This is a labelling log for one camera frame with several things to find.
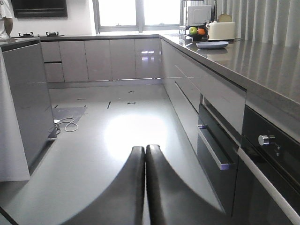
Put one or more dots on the blue plate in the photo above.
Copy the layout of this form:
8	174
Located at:
212	45

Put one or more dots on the green apple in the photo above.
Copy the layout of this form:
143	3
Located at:
192	30

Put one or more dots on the black fruit bowl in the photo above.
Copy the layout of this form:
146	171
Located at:
197	37

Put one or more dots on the person in white shirt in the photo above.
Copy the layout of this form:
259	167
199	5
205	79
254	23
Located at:
6	20

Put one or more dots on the black built-in oven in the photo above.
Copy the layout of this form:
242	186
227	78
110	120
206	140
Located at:
255	174

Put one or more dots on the grey kitchen island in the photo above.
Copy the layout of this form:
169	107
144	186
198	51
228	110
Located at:
26	118

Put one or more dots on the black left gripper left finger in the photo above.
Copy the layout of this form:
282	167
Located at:
121	203

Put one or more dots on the black range hood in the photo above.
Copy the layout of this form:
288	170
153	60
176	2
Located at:
39	8

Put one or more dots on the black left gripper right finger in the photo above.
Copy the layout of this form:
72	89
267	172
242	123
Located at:
172	201

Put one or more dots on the dish rack with board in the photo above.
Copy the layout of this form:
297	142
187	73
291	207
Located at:
194	13

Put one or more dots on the orange fruit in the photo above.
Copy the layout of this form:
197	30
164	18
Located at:
201	31

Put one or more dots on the cream toaster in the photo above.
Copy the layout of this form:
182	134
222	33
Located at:
221	31

